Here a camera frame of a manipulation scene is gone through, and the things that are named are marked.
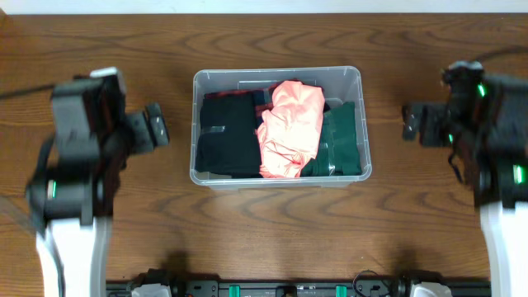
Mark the black mounting rail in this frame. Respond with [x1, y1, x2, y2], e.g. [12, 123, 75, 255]
[106, 269, 492, 297]

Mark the black cloth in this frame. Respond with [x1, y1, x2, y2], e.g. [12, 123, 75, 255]
[195, 92, 262, 178]

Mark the red plaid shirt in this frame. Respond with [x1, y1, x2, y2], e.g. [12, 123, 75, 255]
[200, 80, 323, 127]

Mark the pink cloth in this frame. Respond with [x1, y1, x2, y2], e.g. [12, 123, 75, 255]
[257, 80, 325, 178]

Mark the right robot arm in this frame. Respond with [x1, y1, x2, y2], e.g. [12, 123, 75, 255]
[402, 61, 527, 296]

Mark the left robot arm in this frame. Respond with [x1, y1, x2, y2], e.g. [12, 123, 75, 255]
[26, 68, 169, 296]

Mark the clear plastic storage bin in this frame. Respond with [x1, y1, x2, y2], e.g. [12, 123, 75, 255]
[190, 66, 373, 190]

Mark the dark green cloth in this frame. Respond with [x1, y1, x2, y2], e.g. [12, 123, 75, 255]
[301, 102, 362, 177]

